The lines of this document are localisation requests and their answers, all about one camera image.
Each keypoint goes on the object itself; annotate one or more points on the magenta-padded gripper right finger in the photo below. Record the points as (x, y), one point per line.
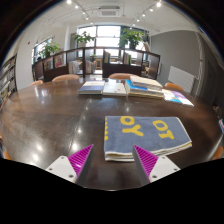
(161, 166)

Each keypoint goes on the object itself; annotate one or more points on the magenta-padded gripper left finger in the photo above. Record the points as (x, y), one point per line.
(63, 168)

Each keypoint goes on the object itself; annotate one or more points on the grey towel with yellow letters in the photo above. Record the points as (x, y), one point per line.
(146, 135)

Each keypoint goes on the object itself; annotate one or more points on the white and teal magazine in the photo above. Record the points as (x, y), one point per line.
(170, 96)

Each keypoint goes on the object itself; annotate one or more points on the purple magazine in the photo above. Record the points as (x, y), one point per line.
(184, 98)

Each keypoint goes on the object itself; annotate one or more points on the blue card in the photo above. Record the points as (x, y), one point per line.
(221, 126)

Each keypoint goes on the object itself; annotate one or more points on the dark blue book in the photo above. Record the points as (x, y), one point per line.
(90, 88)

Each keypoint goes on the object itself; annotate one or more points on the thick cream book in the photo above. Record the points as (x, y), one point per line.
(146, 81)

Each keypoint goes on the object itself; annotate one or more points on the white book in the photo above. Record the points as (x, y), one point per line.
(114, 89)

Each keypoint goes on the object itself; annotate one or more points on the dark wooden shelf unit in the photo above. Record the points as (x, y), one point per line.
(120, 70)

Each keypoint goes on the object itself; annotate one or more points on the small potted green plant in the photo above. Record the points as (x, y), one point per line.
(49, 49)

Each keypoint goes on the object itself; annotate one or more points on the medium potted green plant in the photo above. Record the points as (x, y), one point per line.
(83, 37)

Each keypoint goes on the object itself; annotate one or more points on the large potted green plant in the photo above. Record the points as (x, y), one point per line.
(132, 36)

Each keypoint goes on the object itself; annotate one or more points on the ceiling air conditioner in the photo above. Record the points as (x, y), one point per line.
(110, 12)

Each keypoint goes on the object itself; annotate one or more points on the ceiling spot lights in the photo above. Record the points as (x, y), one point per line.
(69, 2)

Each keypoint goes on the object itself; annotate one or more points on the white wall radiator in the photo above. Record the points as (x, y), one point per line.
(181, 78)

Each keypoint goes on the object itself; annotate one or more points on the wall bookshelf with books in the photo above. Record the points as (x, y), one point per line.
(7, 80)

